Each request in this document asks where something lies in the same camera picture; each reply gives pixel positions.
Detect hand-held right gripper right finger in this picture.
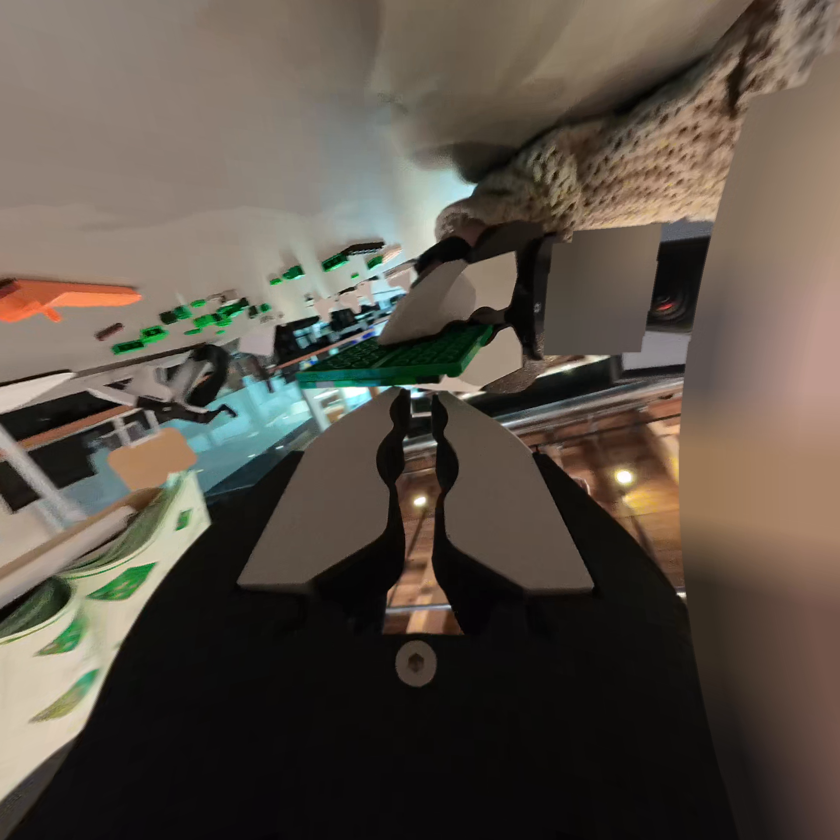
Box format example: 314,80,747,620
430,390,596,598

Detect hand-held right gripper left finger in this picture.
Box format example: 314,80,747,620
236,387,412,597

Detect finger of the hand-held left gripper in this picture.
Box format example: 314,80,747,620
378,251,521,347
436,325,527,396

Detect green lego base plate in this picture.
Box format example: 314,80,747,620
297,323,495,388

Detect person's left forearm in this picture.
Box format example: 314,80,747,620
435,0,840,245

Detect scattered small lego pieces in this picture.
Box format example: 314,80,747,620
95,241,405,358

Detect black white device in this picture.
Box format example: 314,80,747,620
123,344,238,427

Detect orange brick separator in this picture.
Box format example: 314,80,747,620
0,278,143,324

